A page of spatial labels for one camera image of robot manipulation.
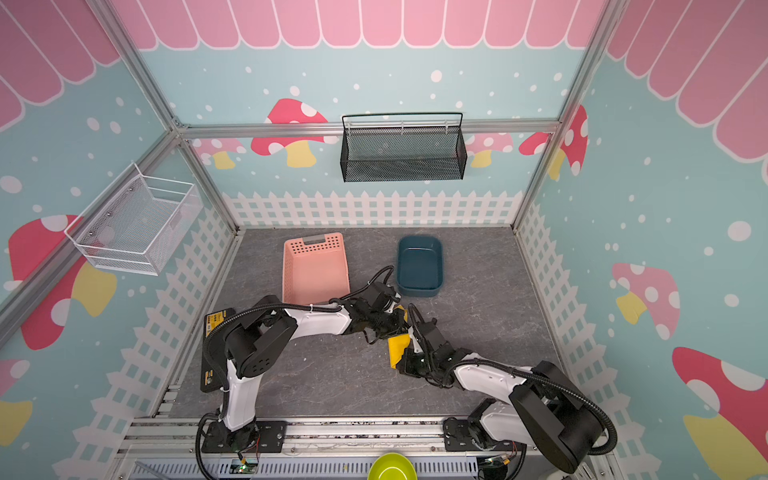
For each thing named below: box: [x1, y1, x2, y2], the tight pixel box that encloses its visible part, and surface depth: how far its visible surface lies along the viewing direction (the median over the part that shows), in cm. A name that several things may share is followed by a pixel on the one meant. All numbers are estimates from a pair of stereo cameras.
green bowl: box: [367, 452, 418, 480], surface depth 70 cm
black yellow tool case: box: [200, 308, 236, 393], surface depth 85 cm
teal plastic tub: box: [396, 235, 444, 297], surface depth 111 cm
